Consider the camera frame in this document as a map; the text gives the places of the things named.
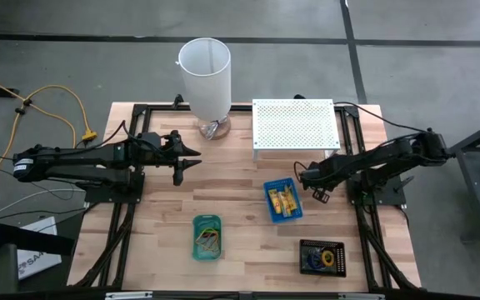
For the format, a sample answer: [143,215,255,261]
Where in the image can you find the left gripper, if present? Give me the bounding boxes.
[130,129,203,188]

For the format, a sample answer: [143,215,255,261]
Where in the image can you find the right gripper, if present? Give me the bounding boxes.
[298,160,342,205]

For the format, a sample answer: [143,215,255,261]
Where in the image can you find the yellow crayon box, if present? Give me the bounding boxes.
[277,191,291,218]

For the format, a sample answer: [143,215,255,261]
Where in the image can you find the blue plastic basket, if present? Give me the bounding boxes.
[262,177,304,224]

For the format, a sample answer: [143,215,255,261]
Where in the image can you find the yellow rubber band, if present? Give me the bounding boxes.
[195,227,218,243]

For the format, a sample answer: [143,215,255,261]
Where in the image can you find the blue coil hair tie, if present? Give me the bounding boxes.
[306,253,324,270]

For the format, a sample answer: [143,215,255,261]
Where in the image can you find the coloured rubber bands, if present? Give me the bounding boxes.
[196,232,221,251]

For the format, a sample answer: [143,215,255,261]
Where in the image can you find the black mesh tray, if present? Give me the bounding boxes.
[298,238,348,278]

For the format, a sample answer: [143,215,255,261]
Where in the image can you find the white perforated metal shelf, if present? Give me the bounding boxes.
[251,98,342,162]

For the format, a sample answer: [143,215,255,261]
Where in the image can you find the white lamp with wooden base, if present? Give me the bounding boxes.
[177,37,233,141]

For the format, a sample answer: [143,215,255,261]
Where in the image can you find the teal plastic tray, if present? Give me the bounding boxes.
[192,214,223,263]

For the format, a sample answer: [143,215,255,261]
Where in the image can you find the dark metal stand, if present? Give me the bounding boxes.
[432,112,480,241]

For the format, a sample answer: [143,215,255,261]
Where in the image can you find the white printed box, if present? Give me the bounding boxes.
[17,215,63,281]

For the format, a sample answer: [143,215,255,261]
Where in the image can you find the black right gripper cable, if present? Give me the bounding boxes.
[292,161,313,184]

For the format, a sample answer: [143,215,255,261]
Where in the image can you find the bundled clear lamp cord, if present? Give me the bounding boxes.
[200,118,228,139]

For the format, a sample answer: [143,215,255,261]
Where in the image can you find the black aluminium table frame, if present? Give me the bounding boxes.
[72,94,423,293]

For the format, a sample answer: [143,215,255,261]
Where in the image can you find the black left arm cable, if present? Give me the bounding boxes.
[75,120,141,151]

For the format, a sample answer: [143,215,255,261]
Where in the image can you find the yellow extension cable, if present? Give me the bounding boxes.
[0,69,98,168]

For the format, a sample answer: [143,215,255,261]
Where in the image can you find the long black cable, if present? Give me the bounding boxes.
[333,101,428,134]

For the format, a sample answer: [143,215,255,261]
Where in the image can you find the silver metal bracket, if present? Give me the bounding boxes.
[105,291,153,300]
[337,292,386,300]

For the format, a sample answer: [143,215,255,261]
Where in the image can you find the white cable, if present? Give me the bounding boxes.
[0,187,87,213]

